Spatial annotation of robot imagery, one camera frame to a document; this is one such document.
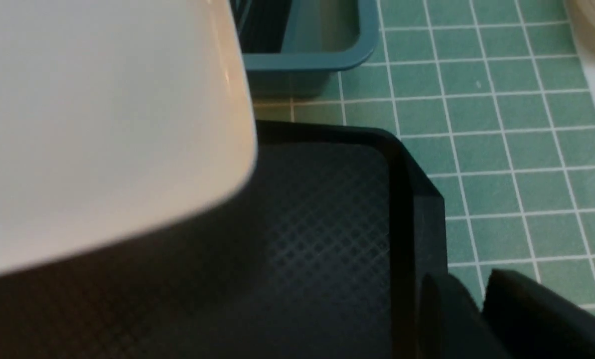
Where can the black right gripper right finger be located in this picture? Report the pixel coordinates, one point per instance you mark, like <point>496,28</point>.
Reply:
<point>533,322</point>

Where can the blue plastic bin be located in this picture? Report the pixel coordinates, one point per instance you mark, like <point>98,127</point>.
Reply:
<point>294,47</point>

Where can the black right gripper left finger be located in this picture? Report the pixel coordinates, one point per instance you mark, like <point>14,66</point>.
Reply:
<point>450,325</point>

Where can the black serving tray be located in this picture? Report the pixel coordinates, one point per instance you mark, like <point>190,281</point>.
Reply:
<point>320,256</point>

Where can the roll of tape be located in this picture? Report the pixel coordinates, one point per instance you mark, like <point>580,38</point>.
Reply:
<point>594,25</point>

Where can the white square rice plate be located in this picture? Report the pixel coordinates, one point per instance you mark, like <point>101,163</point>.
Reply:
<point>117,118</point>

